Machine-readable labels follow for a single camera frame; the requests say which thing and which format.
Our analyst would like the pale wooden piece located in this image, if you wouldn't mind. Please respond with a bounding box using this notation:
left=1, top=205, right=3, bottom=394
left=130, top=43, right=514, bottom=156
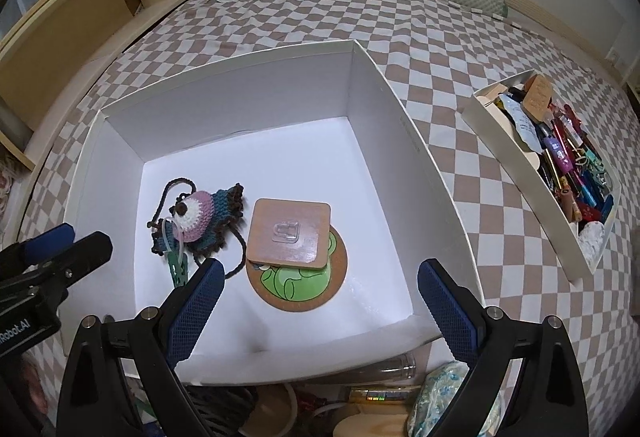
left=335, top=399, right=416, bottom=437

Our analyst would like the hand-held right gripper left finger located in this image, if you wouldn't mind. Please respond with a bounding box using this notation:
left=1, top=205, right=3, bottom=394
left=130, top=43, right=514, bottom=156
left=59, top=258, right=226, bottom=437

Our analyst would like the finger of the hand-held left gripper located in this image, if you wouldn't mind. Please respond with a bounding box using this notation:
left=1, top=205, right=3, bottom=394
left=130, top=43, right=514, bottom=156
left=0, top=223, right=76, bottom=270
left=0, top=231, right=113, bottom=306

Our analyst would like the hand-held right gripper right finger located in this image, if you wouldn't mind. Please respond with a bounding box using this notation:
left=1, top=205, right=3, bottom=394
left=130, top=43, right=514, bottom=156
left=417, top=258, right=586, bottom=437

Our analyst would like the white cardboard box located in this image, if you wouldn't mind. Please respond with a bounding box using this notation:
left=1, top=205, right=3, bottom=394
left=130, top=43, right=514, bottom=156
left=61, top=38, right=485, bottom=385

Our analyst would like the teal lace packet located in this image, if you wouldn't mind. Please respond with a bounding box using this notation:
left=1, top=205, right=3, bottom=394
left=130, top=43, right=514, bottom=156
left=407, top=359, right=501, bottom=437

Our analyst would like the heap of colourful trinkets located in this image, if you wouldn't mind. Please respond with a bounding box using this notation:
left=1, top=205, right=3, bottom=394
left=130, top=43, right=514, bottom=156
left=492, top=74, right=616, bottom=263

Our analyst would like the tan cardboard tag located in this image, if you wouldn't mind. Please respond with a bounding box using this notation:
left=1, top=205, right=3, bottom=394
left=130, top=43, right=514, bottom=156
left=520, top=74, right=555, bottom=120

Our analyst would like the wooden bedside shelf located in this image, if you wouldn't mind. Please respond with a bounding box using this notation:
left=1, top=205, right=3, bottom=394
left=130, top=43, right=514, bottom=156
left=0, top=0, right=201, bottom=172

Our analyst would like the pile of scattered small goods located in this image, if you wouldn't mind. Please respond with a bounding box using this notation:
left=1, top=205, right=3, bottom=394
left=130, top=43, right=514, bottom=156
left=125, top=351, right=506, bottom=437

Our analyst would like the cork coaster with green bear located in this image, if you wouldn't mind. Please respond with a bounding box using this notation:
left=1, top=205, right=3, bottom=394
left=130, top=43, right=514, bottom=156
left=245, top=226, right=349, bottom=313

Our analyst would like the crochet owl keychain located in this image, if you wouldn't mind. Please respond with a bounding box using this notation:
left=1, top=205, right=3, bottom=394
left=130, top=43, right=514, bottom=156
left=146, top=178, right=251, bottom=289

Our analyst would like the gold holographic stick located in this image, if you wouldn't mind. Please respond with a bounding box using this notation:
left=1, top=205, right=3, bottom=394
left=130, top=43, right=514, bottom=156
left=347, top=386, right=426, bottom=404

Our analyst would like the checkered blanket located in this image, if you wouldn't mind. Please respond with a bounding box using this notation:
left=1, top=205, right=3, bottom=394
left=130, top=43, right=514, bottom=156
left=10, top=0, right=640, bottom=437

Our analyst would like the tan adhesive wall hook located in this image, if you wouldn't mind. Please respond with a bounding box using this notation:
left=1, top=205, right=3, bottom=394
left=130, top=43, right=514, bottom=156
left=246, top=198, right=333, bottom=271

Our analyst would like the shallow white tray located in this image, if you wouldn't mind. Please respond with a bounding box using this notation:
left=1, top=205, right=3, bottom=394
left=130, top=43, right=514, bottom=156
left=461, top=69, right=622, bottom=275

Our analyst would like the clear plastic tube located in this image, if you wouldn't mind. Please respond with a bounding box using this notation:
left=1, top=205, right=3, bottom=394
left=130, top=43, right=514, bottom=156
left=345, top=351, right=417, bottom=385

